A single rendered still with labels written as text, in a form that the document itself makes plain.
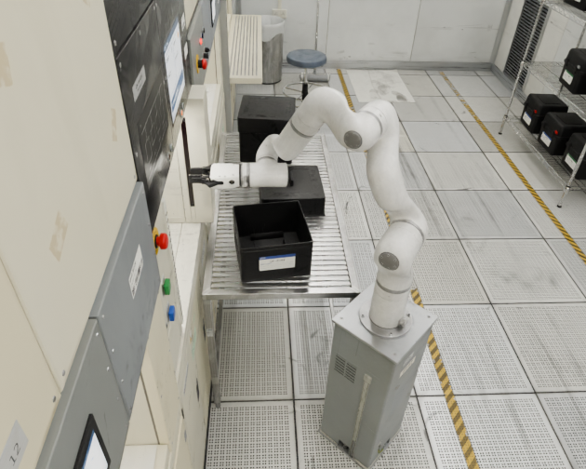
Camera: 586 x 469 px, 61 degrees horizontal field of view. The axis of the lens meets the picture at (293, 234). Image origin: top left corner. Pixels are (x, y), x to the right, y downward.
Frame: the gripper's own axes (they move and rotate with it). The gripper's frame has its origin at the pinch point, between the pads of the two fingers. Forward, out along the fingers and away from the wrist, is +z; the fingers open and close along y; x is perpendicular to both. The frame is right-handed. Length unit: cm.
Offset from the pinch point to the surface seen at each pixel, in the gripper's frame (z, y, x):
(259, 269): -21.3, -8.5, -36.5
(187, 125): 3.2, 14.9, 11.4
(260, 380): -22, 0, -119
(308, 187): -44, 42, -33
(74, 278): 3, -98, 45
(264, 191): -24, 39, -33
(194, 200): 3.5, 14.9, -20.9
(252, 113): -19, 86, -18
